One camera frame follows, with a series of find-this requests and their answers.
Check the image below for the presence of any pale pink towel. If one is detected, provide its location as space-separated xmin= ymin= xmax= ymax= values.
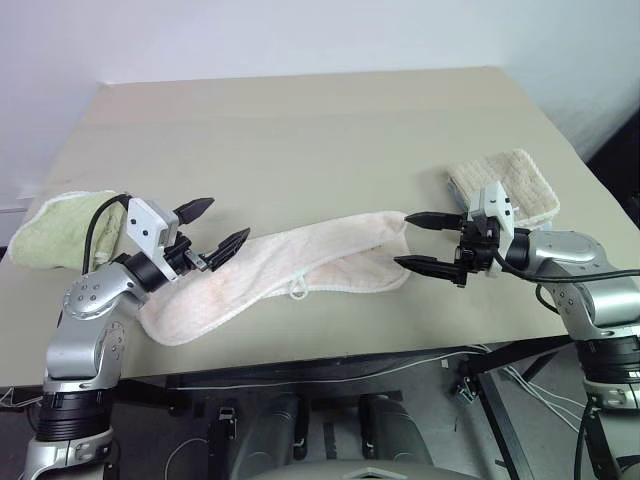
xmin=142 ymin=209 xmax=411 ymax=347

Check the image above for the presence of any grey rounded robot leg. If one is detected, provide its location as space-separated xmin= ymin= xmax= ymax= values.
xmin=234 ymin=392 xmax=311 ymax=480
xmin=357 ymin=393 xmax=434 ymax=480

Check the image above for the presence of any beige folded towel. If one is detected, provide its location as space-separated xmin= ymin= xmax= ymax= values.
xmin=444 ymin=148 xmax=561 ymax=226

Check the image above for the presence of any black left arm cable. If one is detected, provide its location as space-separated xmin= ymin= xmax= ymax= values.
xmin=82 ymin=194 xmax=132 ymax=275

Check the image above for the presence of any grey robot torso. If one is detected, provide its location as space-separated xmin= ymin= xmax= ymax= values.
xmin=259 ymin=463 xmax=484 ymax=480

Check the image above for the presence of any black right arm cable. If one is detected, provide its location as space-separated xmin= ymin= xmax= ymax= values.
xmin=492 ymin=249 xmax=640 ymax=284

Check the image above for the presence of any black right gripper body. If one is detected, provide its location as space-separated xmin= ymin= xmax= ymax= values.
xmin=452 ymin=211 xmax=501 ymax=289

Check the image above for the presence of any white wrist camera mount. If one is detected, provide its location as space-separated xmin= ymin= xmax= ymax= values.
xmin=467 ymin=182 xmax=520 ymax=277
xmin=125 ymin=197 xmax=180 ymax=281

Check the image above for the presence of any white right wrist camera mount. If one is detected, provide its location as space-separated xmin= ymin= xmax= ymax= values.
xmin=467 ymin=182 xmax=520 ymax=277

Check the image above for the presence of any black table frame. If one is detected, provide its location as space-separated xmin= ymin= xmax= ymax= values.
xmin=114 ymin=342 xmax=576 ymax=480

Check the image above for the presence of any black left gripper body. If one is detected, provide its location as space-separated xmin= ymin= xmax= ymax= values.
xmin=162 ymin=232 xmax=208 ymax=275

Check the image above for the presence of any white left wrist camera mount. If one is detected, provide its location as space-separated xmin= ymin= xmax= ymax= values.
xmin=125 ymin=197 xmax=180 ymax=281

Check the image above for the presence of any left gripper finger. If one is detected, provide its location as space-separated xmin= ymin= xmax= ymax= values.
xmin=202 ymin=227 xmax=252 ymax=272
xmin=172 ymin=197 xmax=217 ymax=227

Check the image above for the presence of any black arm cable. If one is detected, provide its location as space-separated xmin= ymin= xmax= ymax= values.
xmin=82 ymin=194 xmax=132 ymax=275
xmin=492 ymin=249 xmax=640 ymax=284

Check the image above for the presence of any light green towel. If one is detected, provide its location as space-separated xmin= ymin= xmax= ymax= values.
xmin=7 ymin=188 xmax=132 ymax=271

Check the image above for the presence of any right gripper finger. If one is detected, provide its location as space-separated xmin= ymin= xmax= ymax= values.
xmin=393 ymin=255 xmax=459 ymax=282
xmin=403 ymin=211 xmax=462 ymax=232

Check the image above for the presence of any thin white cable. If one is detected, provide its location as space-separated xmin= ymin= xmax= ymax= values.
xmin=164 ymin=347 xmax=494 ymax=392

